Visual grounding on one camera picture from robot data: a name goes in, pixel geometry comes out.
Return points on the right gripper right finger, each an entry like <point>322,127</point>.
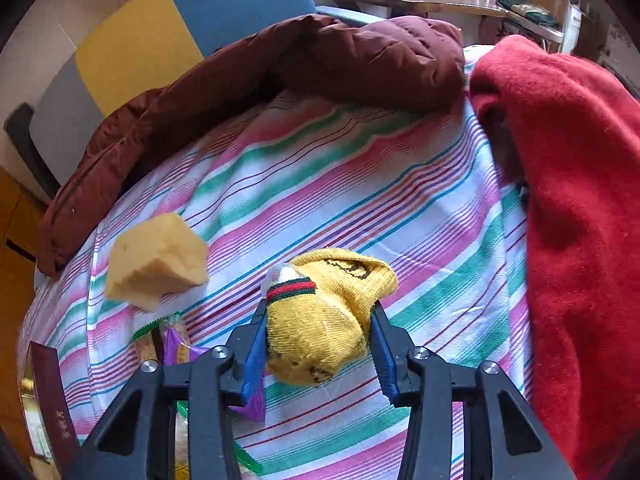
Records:
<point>389,348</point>

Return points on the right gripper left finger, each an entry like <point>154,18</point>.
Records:
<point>248,346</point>

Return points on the yellow sock bundle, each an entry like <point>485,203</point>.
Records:
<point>318,309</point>

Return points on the large yellow sponge block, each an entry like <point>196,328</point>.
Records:
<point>156,257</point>

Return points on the green rice snack bag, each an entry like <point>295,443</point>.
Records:
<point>204,446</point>

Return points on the cracker packet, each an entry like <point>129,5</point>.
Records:
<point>150,341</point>

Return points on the maroon gold gift box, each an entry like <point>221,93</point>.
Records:
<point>47,416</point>

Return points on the wooden wardrobe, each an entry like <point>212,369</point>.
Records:
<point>21,214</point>

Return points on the maroon puffer jacket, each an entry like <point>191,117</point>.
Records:
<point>406,63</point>

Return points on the red fleece blanket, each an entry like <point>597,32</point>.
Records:
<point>576,130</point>

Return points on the grey yellow blue headboard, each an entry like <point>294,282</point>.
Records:
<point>146,44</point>

